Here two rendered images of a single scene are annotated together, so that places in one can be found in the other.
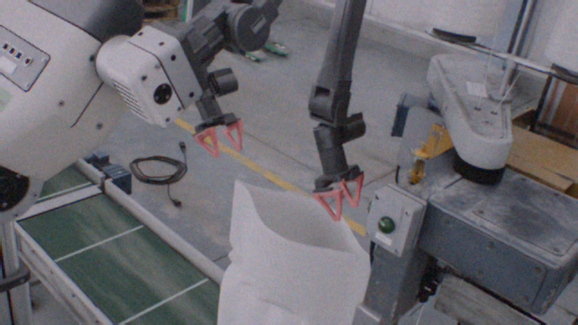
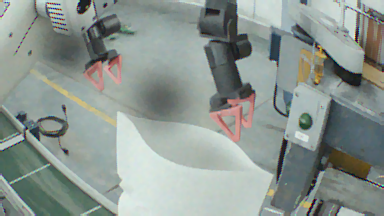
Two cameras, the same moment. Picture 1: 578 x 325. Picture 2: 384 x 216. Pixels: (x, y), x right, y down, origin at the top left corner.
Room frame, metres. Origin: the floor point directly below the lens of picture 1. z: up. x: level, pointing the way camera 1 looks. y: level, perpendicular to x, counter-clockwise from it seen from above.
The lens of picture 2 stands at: (0.17, 0.10, 1.56)
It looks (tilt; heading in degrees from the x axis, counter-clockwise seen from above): 24 degrees down; 351
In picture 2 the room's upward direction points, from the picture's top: 9 degrees clockwise
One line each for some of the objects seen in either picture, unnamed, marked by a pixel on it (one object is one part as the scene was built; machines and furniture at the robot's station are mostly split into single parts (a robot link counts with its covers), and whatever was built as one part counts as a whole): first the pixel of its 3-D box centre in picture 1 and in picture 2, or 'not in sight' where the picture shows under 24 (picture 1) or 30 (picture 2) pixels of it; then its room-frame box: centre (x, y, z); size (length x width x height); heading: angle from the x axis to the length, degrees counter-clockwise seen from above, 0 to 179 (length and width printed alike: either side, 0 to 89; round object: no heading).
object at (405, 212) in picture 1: (395, 219); (309, 117); (0.77, -0.19, 1.28); 0.08 x 0.05 x 0.09; 51
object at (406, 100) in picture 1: (409, 121); (280, 48); (1.30, -0.29, 1.25); 0.10 x 0.08 x 0.12; 166
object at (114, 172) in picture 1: (103, 171); (24, 125); (2.30, 0.87, 0.35); 0.30 x 0.15 x 0.15; 51
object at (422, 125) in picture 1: (457, 155); (320, 76); (1.17, -0.39, 1.23); 0.28 x 0.07 x 0.16; 51
